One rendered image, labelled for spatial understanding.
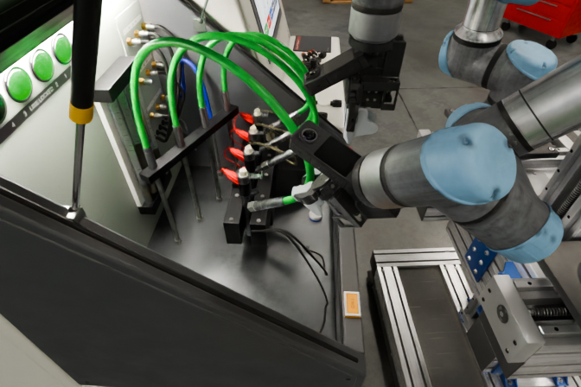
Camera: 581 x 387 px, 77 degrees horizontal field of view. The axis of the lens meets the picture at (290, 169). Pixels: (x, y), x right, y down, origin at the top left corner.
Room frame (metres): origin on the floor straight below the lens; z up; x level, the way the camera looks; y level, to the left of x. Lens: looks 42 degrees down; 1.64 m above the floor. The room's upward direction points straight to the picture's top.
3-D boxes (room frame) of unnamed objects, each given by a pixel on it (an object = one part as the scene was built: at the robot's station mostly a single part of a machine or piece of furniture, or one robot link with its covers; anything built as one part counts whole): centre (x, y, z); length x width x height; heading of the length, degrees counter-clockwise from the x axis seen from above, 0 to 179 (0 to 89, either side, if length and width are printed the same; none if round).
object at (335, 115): (1.28, -0.09, 0.97); 0.70 x 0.22 x 0.03; 176
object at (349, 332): (0.58, -0.13, 0.87); 0.62 x 0.04 x 0.16; 176
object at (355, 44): (0.56, -0.13, 1.35); 0.09 x 0.08 x 0.12; 86
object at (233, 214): (0.71, 0.10, 0.91); 0.34 x 0.10 x 0.15; 176
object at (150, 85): (0.85, 0.35, 1.21); 0.13 x 0.03 x 0.31; 176
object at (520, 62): (0.84, -0.58, 1.20); 0.13 x 0.12 x 0.14; 46
